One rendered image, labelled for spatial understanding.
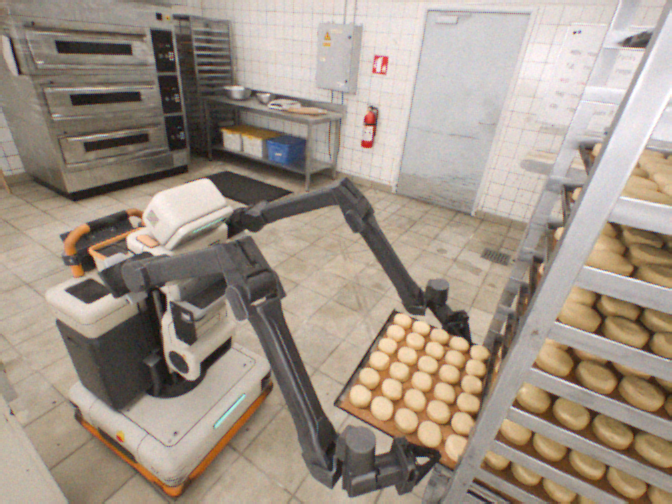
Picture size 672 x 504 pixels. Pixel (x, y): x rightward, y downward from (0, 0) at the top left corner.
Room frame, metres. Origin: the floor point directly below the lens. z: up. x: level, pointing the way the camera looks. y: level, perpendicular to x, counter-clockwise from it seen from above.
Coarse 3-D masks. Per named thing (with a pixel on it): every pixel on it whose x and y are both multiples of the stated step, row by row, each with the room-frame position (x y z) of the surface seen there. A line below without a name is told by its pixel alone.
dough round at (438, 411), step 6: (432, 402) 0.54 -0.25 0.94; (438, 402) 0.54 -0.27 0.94; (432, 408) 0.52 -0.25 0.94; (438, 408) 0.52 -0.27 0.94; (444, 408) 0.52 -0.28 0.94; (432, 414) 0.51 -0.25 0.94; (438, 414) 0.51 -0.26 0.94; (444, 414) 0.51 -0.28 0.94; (432, 420) 0.50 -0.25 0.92; (438, 420) 0.50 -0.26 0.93; (444, 420) 0.50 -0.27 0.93
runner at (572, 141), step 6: (570, 138) 0.76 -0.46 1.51; (576, 138) 0.76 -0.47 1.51; (582, 138) 0.75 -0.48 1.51; (588, 138) 0.75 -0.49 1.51; (594, 138) 0.75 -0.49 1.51; (600, 138) 0.74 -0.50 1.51; (564, 144) 0.77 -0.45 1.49; (570, 144) 0.76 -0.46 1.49; (576, 144) 0.76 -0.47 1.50; (588, 144) 0.75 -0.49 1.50; (594, 144) 0.74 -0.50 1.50; (570, 150) 0.74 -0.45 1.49; (576, 150) 0.73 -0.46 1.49; (654, 150) 0.70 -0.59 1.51; (660, 150) 0.70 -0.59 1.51; (666, 150) 0.69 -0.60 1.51; (666, 156) 0.69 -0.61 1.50
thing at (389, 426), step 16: (384, 336) 0.76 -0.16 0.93; (416, 368) 0.65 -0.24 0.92; (464, 368) 0.67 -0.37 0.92; (400, 400) 0.55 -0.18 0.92; (432, 400) 0.56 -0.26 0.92; (368, 416) 0.50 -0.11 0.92; (400, 432) 0.47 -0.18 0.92; (416, 432) 0.47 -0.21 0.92; (448, 432) 0.48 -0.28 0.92; (432, 448) 0.44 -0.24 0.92; (448, 464) 0.41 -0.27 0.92; (480, 480) 0.38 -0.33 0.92
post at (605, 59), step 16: (624, 0) 0.77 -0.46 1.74; (640, 0) 0.76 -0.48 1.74; (624, 16) 0.76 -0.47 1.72; (608, 64) 0.76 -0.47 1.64; (592, 80) 0.77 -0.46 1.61; (576, 112) 0.77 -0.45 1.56; (592, 112) 0.76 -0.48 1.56; (576, 128) 0.76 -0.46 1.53; (560, 160) 0.77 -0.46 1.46; (560, 176) 0.76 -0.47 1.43; (544, 192) 0.77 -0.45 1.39; (544, 208) 0.76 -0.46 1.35; (528, 240) 0.77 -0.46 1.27; (512, 272) 0.77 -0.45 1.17; (496, 320) 0.77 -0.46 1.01
